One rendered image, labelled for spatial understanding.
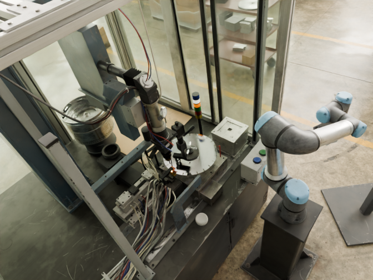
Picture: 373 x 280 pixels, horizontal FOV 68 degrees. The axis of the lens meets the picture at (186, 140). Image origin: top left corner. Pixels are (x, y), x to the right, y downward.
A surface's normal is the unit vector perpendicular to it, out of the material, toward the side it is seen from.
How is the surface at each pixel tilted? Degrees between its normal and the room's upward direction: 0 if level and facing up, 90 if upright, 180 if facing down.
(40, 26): 90
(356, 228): 0
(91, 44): 90
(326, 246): 0
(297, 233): 0
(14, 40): 90
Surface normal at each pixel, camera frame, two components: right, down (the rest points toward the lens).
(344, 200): -0.14, -0.68
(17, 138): 0.76, 0.39
